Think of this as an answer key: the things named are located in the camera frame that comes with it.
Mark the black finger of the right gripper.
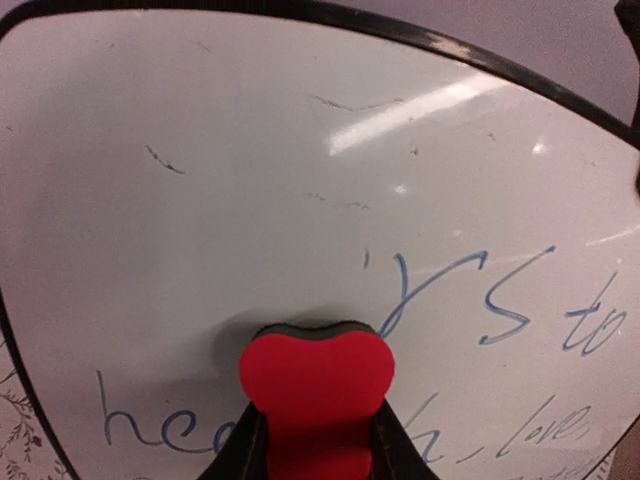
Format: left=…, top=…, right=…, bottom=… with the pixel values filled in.
left=614, top=0, right=640, bottom=194

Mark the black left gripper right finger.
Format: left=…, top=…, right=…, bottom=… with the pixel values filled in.
left=369, top=400, right=438, bottom=480

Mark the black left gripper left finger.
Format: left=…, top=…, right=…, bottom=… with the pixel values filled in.
left=197, top=402, right=268, bottom=480

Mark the red whiteboard eraser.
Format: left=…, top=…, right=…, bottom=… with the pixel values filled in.
left=239, top=323, right=395, bottom=479

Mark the white whiteboard black frame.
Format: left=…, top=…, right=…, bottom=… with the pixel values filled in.
left=1, top=1, right=639, bottom=479

